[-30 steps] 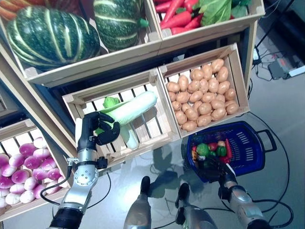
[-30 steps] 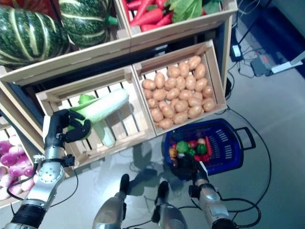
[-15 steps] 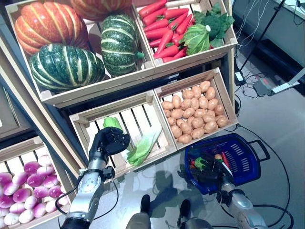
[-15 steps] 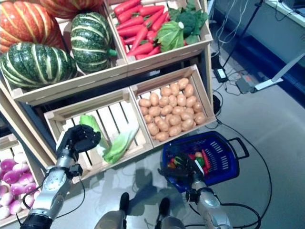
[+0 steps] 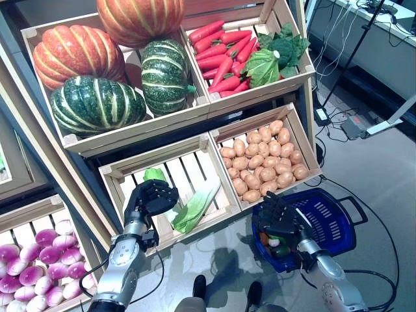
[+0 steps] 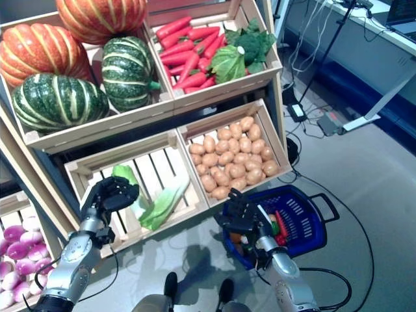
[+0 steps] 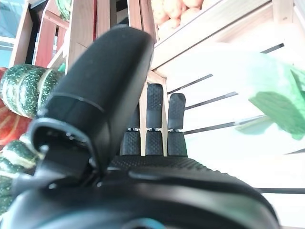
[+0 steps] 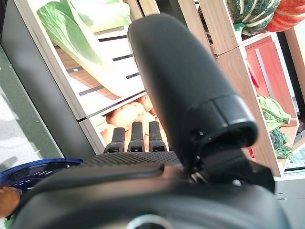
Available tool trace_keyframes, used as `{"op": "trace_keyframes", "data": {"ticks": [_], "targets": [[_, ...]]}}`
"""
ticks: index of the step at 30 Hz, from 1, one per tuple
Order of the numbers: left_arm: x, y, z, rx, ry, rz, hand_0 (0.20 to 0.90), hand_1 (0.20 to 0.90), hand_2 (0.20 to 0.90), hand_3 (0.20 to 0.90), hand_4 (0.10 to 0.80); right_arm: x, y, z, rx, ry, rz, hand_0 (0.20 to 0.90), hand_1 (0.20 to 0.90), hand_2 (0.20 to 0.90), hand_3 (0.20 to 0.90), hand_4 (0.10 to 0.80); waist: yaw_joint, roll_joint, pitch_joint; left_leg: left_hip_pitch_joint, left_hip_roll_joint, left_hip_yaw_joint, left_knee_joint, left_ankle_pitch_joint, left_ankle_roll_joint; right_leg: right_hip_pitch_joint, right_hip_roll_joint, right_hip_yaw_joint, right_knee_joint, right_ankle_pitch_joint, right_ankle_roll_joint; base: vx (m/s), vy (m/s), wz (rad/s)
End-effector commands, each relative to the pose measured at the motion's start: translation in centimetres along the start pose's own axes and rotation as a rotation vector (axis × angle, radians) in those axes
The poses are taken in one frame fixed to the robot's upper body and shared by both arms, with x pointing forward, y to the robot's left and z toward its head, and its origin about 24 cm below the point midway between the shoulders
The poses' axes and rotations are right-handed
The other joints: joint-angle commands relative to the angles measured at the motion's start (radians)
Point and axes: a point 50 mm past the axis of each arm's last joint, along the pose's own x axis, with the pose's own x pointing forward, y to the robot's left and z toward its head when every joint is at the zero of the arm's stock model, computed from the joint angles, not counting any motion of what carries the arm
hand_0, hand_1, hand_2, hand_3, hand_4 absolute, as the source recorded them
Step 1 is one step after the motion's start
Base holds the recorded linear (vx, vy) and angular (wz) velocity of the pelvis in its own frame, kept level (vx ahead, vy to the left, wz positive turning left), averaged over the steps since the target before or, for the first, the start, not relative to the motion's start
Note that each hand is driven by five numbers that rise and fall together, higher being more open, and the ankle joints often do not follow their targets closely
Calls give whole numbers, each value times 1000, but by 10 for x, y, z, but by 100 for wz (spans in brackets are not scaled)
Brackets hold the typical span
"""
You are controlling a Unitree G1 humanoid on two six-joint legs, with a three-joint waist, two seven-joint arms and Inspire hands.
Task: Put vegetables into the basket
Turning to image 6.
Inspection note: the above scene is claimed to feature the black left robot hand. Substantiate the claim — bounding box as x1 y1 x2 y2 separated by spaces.
79 177 140 220

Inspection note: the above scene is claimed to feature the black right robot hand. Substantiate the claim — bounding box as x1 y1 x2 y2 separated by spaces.
216 187 270 243

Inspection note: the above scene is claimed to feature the napa cabbage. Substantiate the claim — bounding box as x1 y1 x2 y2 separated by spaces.
111 164 155 222
138 177 192 232

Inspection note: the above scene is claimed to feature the blue plastic shopping basket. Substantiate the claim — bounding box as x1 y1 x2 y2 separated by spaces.
220 184 341 271

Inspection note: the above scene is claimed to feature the small slim carrot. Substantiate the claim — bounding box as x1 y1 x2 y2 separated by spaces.
274 210 289 238

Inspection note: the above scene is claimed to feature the wooden cabbage crate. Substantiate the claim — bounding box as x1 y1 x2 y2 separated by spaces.
64 129 211 259

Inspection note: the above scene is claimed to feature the wooden pumpkin crate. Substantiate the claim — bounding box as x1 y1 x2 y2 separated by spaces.
0 11 176 155

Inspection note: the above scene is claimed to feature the black robot right foot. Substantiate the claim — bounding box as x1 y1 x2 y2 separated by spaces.
218 278 235 306

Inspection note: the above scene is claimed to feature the black robot foot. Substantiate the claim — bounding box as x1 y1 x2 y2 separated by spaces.
218 278 235 306
164 272 179 305

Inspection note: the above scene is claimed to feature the wooden potato crate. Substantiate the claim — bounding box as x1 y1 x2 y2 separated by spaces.
177 99 293 209

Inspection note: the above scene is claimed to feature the purple white turnip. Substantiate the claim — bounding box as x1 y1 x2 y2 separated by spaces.
14 258 36 277
34 256 55 276
3 225 26 243
21 216 42 232
6 242 32 261
27 243 49 263
19 230 44 246

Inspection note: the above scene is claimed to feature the silver robot right leg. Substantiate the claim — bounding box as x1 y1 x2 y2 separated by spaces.
216 300 253 312

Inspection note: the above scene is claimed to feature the silver robot leg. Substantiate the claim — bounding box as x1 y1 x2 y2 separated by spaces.
216 300 253 312
131 294 176 312

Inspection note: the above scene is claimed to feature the black robot left foot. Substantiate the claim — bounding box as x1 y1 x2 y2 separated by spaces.
164 272 179 305

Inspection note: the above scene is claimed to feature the silver robot left leg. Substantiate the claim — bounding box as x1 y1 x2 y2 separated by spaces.
131 294 176 312

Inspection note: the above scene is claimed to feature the black power adapter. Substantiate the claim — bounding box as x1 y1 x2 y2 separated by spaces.
289 103 308 123

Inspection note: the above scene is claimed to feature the green striped pumpkin with stem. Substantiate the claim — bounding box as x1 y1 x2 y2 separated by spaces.
101 36 162 113

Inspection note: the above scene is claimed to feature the grey power strip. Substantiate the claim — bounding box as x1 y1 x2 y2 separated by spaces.
317 113 345 137

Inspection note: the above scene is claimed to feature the wooden carrot crate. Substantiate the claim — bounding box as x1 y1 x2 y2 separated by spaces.
142 0 283 110

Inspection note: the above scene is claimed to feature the red orange carrot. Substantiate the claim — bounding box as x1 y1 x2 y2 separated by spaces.
173 71 207 90
159 40 195 59
203 34 226 60
187 26 221 42
177 51 200 84
155 16 192 39
161 50 196 68
159 26 192 50
194 32 218 55

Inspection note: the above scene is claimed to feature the green cabbage head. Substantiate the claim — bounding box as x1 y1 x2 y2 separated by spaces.
210 44 247 85

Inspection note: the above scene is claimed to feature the orange striped pumpkin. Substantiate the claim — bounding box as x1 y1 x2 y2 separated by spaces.
55 0 148 46
0 23 94 88

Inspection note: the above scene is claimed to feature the dark green broccoli bunch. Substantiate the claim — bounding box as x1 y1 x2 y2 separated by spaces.
224 18 277 75

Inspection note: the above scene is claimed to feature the black tripod stand with sensor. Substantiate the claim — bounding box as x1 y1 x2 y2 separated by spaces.
297 0 357 103

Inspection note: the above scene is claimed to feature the white office desk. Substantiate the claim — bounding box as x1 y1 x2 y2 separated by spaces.
285 0 416 133

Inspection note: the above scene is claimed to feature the open grey laptop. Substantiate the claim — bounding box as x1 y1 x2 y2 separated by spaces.
385 0 416 35

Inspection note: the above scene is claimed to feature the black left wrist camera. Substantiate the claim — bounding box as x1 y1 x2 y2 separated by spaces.
95 227 116 258

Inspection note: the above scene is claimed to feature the wooden display shelf frame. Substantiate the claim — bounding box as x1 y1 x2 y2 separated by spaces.
0 0 289 312

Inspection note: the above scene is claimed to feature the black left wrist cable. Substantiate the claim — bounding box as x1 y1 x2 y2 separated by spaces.
34 240 120 303

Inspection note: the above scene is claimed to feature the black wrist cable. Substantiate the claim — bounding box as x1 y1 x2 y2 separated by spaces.
34 240 120 303
298 268 354 308

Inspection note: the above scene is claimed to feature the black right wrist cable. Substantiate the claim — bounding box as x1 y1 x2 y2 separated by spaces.
298 268 354 308

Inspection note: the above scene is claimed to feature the long black floor cable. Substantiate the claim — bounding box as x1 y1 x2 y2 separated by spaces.
285 168 374 305

